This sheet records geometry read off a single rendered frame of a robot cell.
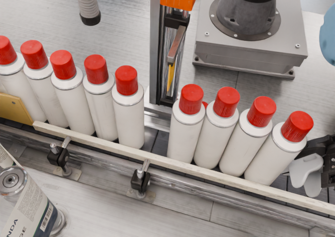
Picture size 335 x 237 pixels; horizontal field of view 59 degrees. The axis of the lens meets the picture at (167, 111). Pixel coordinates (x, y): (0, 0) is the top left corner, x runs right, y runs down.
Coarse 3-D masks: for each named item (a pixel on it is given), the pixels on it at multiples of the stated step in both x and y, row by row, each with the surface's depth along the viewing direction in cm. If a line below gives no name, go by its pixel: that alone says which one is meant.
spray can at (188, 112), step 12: (192, 84) 43; (180, 96) 43; (192, 96) 42; (180, 108) 44; (192, 108) 43; (204, 108) 46; (180, 120) 45; (192, 120) 44; (180, 132) 47; (192, 132) 47; (168, 144) 54; (180, 144) 50; (192, 144) 50; (168, 156) 57; (180, 156) 53; (192, 156) 56
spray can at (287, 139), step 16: (304, 112) 41; (288, 128) 41; (304, 128) 40; (272, 144) 44; (288, 144) 43; (304, 144) 43; (256, 160) 50; (272, 160) 46; (288, 160) 45; (256, 176) 52; (272, 176) 50
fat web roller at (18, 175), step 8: (8, 168) 36; (16, 168) 36; (0, 176) 36; (8, 176) 36; (16, 176) 36; (24, 176) 36; (0, 184) 35; (8, 184) 35; (16, 184) 35; (24, 184) 35; (0, 192) 34; (8, 192) 34; (16, 192) 35; (8, 200) 36; (16, 200) 36; (56, 208) 51; (64, 216) 51; (56, 224) 48; (56, 232) 49
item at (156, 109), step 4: (144, 104) 56; (148, 104) 56; (152, 104) 56; (144, 108) 56; (148, 108) 55; (152, 108) 55; (156, 108) 55; (160, 108) 55; (164, 108) 55; (168, 108) 55; (152, 112) 56; (156, 112) 56; (160, 112) 55; (164, 112) 55; (168, 112) 55; (168, 116) 56
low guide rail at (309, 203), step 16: (48, 128) 57; (64, 128) 57; (96, 144) 56; (112, 144) 56; (144, 160) 56; (160, 160) 54; (176, 160) 55; (208, 176) 54; (224, 176) 53; (256, 192) 53; (272, 192) 52; (288, 192) 52; (320, 208) 52
